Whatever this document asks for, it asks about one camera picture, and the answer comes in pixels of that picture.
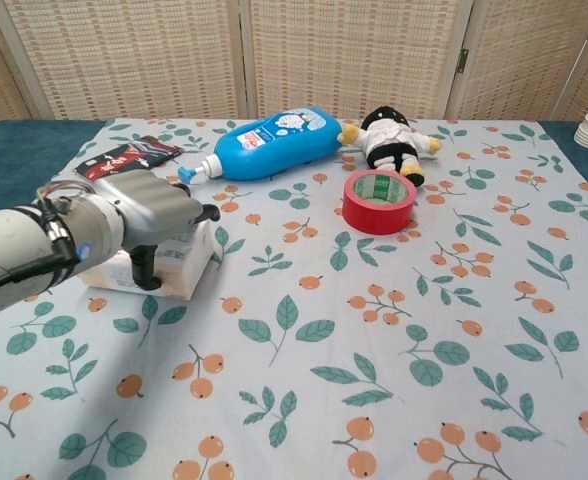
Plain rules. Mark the bamboo folding screen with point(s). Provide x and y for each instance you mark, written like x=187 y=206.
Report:
x=139 y=60

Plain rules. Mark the blue pump bottle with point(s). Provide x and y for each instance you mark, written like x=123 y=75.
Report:
x=274 y=147

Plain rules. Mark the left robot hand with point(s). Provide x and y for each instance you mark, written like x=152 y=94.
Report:
x=149 y=205

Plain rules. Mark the black and white plush doll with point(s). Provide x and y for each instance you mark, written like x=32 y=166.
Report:
x=391 y=140

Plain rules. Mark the white rectangular box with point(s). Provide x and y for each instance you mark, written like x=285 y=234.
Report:
x=181 y=272

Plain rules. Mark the red tape roll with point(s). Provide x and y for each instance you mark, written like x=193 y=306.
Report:
x=374 y=215

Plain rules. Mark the dark red snack packet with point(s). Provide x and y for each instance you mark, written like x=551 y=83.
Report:
x=124 y=160

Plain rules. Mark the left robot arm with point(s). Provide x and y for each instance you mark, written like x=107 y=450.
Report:
x=14 y=250

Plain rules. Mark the floral tablecloth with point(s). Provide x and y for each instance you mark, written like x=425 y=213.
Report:
x=324 y=325

